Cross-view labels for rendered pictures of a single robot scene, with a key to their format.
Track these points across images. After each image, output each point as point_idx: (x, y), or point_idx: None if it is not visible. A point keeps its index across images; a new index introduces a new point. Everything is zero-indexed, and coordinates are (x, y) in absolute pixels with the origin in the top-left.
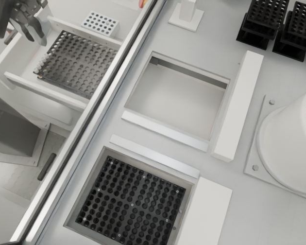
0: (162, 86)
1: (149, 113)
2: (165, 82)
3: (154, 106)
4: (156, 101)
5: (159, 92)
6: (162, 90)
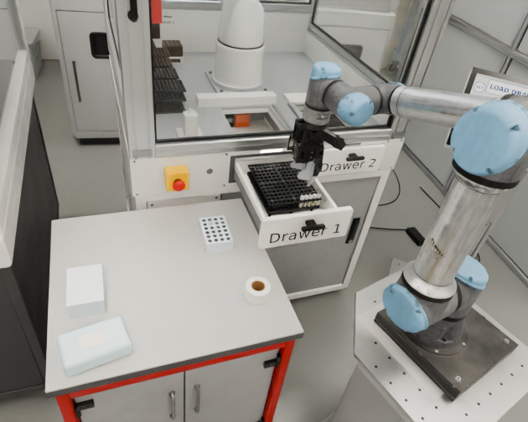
0: (240, 158)
1: (267, 156)
2: (235, 158)
3: (260, 156)
4: (256, 157)
5: (247, 158)
6: (243, 157)
